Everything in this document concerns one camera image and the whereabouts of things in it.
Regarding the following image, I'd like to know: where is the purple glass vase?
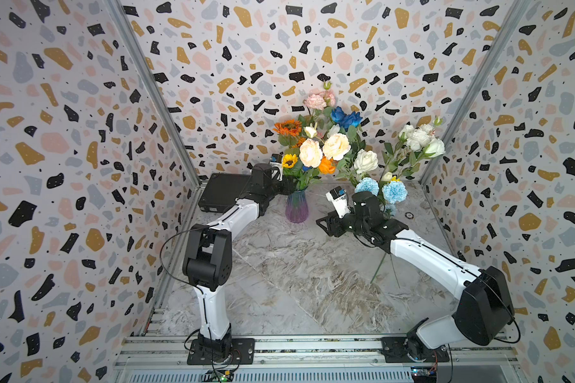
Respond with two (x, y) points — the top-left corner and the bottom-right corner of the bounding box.
(285, 190), (309, 223)

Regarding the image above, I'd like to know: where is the light blue carnation stem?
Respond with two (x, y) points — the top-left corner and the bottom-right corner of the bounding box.
(382, 203), (401, 288)

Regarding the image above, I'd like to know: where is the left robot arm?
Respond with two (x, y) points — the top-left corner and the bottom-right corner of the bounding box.
(182, 162), (285, 346)

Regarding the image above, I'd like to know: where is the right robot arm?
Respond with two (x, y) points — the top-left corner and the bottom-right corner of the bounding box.
(316, 187), (516, 362)

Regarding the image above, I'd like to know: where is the yellow sunflower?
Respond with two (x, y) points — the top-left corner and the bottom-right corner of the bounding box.
(282, 153), (299, 169)

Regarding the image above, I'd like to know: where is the cream rose left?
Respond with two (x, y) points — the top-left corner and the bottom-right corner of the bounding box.
(299, 139), (324, 168)

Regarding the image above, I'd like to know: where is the cream rose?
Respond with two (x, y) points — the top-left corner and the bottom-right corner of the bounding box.
(299, 139), (324, 168)
(322, 133), (351, 161)

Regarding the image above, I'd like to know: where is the orange rose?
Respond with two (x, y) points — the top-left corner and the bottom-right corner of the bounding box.
(318, 156), (336, 175)

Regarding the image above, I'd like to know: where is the light blue carnation left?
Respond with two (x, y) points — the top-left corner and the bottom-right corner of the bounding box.
(355, 177), (380, 196)

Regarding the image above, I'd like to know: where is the light blue carnation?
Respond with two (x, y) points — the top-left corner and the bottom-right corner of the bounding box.
(355, 177), (380, 196)
(382, 180), (408, 204)

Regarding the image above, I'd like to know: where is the orange sunflower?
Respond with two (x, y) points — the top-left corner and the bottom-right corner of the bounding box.
(274, 120), (302, 137)

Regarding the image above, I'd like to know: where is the cream rose right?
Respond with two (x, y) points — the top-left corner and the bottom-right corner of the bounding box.
(322, 133), (351, 161)

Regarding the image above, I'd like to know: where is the black box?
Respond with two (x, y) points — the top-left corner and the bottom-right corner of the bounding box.
(198, 173), (251, 213)

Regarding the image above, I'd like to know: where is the light blue carnation right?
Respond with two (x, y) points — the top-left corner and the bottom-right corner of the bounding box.
(382, 180), (408, 204)

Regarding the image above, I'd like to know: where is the white rose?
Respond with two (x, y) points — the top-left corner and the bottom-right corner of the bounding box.
(353, 149), (379, 175)

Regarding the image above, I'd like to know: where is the pink carnation sprig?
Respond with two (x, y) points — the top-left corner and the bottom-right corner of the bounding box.
(303, 81), (336, 111)

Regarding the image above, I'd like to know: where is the white rose cluster sprig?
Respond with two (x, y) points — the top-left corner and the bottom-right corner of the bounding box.
(383, 116), (445, 180)

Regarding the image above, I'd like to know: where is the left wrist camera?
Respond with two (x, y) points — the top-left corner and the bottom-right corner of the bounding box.
(269, 153), (284, 182)

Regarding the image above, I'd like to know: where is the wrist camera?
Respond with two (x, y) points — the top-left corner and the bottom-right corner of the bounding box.
(269, 153), (284, 182)
(326, 186), (350, 219)

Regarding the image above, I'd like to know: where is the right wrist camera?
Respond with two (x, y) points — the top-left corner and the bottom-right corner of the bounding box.
(326, 186), (350, 219)

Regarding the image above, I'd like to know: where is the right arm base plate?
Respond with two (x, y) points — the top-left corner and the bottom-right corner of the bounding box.
(380, 336), (450, 363)

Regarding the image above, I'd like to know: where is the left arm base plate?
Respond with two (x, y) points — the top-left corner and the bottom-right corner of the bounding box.
(187, 337), (256, 366)

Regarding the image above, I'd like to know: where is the aluminium rail frame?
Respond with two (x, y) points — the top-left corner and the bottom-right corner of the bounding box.
(111, 314), (527, 382)

